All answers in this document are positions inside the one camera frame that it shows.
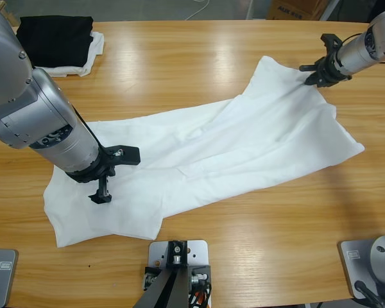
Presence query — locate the black base cable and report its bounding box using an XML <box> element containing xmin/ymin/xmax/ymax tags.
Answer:
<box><xmin>354</xmin><ymin>280</ymin><xmax>385</xmax><ymax>308</ymax></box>

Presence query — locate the white metal leg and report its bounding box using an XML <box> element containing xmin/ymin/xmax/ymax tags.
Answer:
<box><xmin>319</xmin><ymin>0</ymin><xmax>341</xmax><ymax>22</ymax></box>

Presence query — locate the black post cable bundle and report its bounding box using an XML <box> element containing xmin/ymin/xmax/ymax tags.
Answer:
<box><xmin>188</xmin><ymin>281</ymin><xmax>213</xmax><ymax>308</ymax></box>

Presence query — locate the black clamp block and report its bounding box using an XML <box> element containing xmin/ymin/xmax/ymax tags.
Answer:
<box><xmin>188</xmin><ymin>264</ymin><xmax>212</xmax><ymax>289</ymax></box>
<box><xmin>143</xmin><ymin>265</ymin><xmax>164</xmax><ymax>291</ymax></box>

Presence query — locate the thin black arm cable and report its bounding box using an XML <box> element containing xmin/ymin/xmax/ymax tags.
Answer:
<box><xmin>341</xmin><ymin>31</ymin><xmax>372</xmax><ymax>44</ymax></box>

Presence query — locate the dark camera post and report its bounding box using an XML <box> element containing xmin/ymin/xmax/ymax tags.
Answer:
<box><xmin>133</xmin><ymin>239</ymin><xmax>193</xmax><ymax>308</ymax></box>

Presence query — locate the white t-shirt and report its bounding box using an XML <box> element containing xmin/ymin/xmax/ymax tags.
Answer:
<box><xmin>43</xmin><ymin>55</ymin><xmax>366</xmax><ymax>248</ymax></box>

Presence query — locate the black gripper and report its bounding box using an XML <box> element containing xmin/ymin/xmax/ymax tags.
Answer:
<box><xmin>299</xmin><ymin>53</ymin><xmax>353</xmax><ymax>89</ymax></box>
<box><xmin>65</xmin><ymin>153</ymin><xmax>117</xmax><ymax>205</ymax></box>

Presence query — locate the orange cable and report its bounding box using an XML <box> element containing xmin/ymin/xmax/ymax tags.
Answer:
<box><xmin>192</xmin><ymin>288</ymin><xmax>212</xmax><ymax>308</ymax></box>

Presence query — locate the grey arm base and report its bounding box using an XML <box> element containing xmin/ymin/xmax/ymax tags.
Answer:
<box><xmin>0</xmin><ymin>248</ymin><xmax>19</xmax><ymax>308</ymax></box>
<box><xmin>336</xmin><ymin>235</ymin><xmax>385</xmax><ymax>302</ymax></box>

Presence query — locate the folded black garment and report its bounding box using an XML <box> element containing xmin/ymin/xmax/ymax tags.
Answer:
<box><xmin>15</xmin><ymin>15</ymin><xmax>94</xmax><ymax>69</ymax></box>

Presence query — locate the cardboard box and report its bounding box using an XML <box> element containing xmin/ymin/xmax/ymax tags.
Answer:
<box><xmin>266</xmin><ymin>0</ymin><xmax>331</xmax><ymax>21</ymax></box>

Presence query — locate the folded white garment stack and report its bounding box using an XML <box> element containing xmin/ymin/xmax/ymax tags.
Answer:
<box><xmin>40</xmin><ymin>31</ymin><xmax>105</xmax><ymax>79</ymax></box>

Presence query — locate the wooden pallet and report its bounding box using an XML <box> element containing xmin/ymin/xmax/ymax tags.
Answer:
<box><xmin>0</xmin><ymin>0</ymin><xmax>20</xmax><ymax>30</ymax></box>

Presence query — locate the white floor cable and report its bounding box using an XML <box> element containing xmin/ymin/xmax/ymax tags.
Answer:
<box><xmin>184</xmin><ymin>0</ymin><xmax>212</xmax><ymax>21</ymax></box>

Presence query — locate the white mounting block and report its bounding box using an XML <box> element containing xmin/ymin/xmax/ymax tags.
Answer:
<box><xmin>147</xmin><ymin>239</ymin><xmax>212</xmax><ymax>289</ymax></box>

